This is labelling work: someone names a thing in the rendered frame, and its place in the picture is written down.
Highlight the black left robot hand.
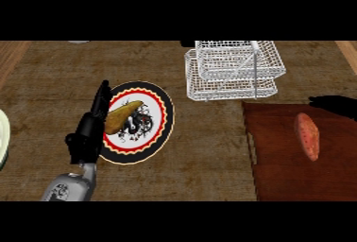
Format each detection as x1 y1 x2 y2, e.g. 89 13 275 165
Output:
63 79 115 165

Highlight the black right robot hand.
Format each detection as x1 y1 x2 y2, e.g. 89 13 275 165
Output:
306 95 357 122

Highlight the orange sweet potato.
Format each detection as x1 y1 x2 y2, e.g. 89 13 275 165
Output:
293 112 320 163

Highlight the reddish-brown wooden tray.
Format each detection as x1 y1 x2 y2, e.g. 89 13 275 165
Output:
241 100 357 202

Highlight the yellow-brown pear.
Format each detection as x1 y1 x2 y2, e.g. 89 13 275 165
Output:
103 99 144 136

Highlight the round black patterned plate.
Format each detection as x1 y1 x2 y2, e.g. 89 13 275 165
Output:
94 80 175 165

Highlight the pale green plate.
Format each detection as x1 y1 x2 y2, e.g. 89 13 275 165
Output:
0 109 11 172

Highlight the white wire tiered basket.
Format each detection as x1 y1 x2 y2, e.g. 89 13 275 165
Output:
184 40 287 102

